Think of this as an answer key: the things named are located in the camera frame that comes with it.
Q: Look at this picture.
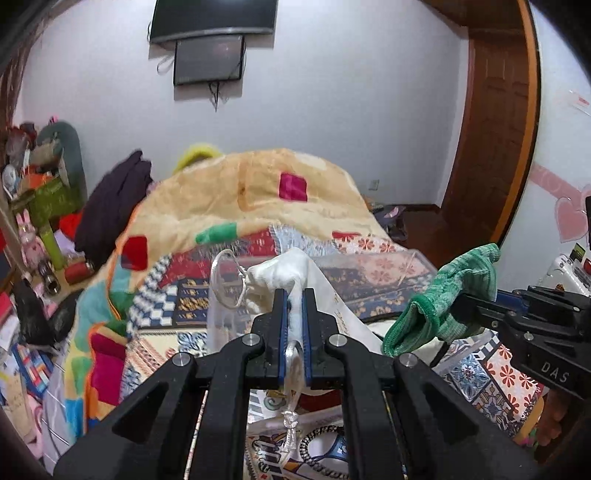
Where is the dark purple clothing pile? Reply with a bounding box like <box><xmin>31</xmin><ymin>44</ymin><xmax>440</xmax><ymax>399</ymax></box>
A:
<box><xmin>74</xmin><ymin>150</ymin><xmax>152</xmax><ymax>269</ymax></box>

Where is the green knitted glove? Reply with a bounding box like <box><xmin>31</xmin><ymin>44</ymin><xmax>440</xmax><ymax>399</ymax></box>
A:
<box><xmin>382</xmin><ymin>243</ymin><xmax>501</xmax><ymax>357</ymax></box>

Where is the white drawstring bag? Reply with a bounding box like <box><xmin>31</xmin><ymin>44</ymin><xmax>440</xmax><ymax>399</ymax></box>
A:
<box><xmin>211</xmin><ymin>248</ymin><xmax>382</xmax><ymax>453</ymax></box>

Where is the wooden door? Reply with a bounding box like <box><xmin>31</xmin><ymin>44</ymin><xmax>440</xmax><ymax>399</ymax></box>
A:
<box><xmin>442</xmin><ymin>1</ymin><xmax>540</xmax><ymax>249</ymax></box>

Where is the small black wall monitor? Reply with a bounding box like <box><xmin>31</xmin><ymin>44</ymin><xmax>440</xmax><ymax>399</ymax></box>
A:
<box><xmin>173</xmin><ymin>35</ymin><xmax>245</xmax><ymax>86</ymax></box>

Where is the green storage box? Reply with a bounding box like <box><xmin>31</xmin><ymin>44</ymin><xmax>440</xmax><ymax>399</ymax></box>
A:
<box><xmin>10</xmin><ymin>178</ymin><xmax>84</xmax><ymax>228</ymax></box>

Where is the clear plastic storage box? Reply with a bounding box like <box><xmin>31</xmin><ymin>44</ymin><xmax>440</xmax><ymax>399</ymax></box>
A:
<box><xmin>207</xmin><ymin>247</ymin><xmax>437</xmax><ymax>353</ymax></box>

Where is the beige fleece blanket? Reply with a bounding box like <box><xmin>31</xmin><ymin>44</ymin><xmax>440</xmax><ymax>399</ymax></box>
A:
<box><xmin>95</xmin><ymin>149</ymin><xmax>392</xmax><ymax>285</ymax></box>

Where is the large black wall television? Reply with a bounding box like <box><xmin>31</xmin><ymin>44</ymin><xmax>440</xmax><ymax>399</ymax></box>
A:
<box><xmin>149</xmin><ymin>0</ymin><xmax>277</xmax><ymax>44</ymax></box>

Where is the pink bunny plush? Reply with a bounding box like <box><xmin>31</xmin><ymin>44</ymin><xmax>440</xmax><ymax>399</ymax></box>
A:
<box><xmin>15</xmin><ymin>209</ymin><xmax>47</xmax><ymax>271</ymax></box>

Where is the yellow fluffy cushion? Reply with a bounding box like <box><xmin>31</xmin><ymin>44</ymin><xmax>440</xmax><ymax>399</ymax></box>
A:
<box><xmin>173</xmin><ymin>143</ymin><xmax>223</xmax><ymax>174</ymax></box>

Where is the grey green plush toy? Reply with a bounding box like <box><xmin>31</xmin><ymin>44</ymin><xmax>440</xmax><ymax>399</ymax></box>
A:
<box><xmin>29</xmin><ymin>121</ymin><xmax>87</xmax><ymax>202</ymax></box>

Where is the grey backpack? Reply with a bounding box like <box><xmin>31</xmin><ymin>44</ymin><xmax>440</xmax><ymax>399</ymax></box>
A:
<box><xmin>370</xmin><ymin>204</ymin><xmax>408</xmax><ymax>243</ymax></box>

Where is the patchwork patterned blanket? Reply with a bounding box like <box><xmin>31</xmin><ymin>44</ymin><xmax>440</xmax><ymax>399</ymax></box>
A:
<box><xmin>59</xmin><ymin>225</ymin><xmax>546</xmax><ymax>480</ymax></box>

